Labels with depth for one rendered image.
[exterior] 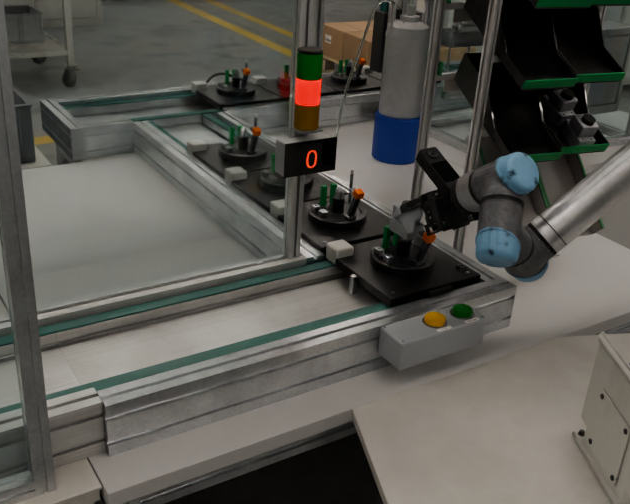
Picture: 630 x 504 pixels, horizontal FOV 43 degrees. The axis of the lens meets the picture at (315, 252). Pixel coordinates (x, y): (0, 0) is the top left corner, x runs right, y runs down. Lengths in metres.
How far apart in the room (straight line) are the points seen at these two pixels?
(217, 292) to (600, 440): 0.77
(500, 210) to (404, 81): 1.22
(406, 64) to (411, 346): 1.25
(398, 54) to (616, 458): 1.55
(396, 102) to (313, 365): 1.30
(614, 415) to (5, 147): 0.98
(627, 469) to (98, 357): 0.91
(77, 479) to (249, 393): 0.32
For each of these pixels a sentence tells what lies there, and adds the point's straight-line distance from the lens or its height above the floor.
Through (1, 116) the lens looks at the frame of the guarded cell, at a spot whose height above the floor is 1.45.
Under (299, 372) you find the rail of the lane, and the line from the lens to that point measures 1.47.
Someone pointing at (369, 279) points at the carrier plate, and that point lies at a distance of 1.67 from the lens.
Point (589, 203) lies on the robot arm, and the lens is 1.53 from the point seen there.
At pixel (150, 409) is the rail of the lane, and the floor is 0.93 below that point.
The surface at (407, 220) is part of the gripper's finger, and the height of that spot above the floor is 1.09.
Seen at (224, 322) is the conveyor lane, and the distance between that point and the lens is 1.60.
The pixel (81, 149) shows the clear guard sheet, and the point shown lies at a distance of 1.48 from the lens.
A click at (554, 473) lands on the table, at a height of 0.86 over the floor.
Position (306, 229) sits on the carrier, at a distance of 1.87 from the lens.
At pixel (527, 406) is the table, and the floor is 0.86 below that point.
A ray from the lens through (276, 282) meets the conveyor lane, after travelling 1.70.
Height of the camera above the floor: 1.75
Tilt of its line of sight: 26 degrees down
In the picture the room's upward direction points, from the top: 4 degrees clockwise
